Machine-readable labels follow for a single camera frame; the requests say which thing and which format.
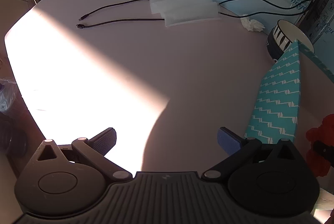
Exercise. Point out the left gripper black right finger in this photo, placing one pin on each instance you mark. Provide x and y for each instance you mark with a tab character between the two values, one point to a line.
241	152

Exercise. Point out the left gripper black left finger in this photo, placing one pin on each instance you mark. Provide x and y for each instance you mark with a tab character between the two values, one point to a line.
92	152

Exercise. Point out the teal patterned gift box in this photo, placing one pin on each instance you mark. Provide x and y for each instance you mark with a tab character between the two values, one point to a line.
275	114

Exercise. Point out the red flower object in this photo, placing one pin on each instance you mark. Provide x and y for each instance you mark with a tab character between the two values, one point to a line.
320	156

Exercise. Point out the plastic water bottle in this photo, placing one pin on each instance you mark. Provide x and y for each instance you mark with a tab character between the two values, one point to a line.
7	94

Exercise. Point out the crumpled white tissue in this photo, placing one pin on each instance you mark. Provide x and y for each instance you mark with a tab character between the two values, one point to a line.
252	25

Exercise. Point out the black white striped bowl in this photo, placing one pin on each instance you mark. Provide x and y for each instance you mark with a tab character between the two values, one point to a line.
282	36

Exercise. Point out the white foam packing sheets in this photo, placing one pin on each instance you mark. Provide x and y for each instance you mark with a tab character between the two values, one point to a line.
176	12

